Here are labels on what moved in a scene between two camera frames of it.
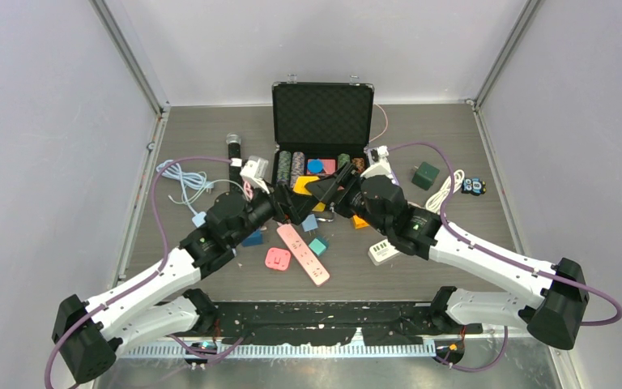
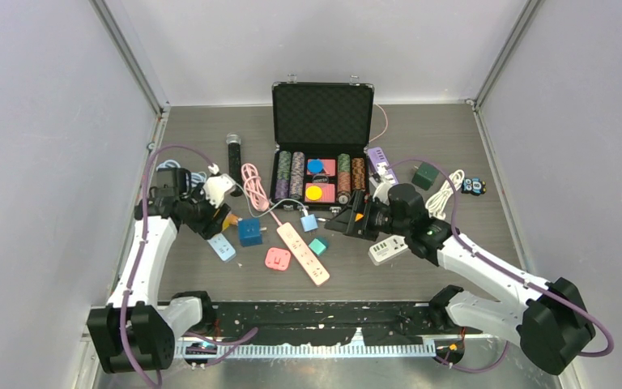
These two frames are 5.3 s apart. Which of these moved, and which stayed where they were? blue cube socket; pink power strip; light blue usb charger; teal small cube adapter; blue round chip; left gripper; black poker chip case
Moved: left gripper
Stayed: light blue usb charger; pink power strip; blue cube socket; teal small cube adapter; blue round chip; black poker chip case
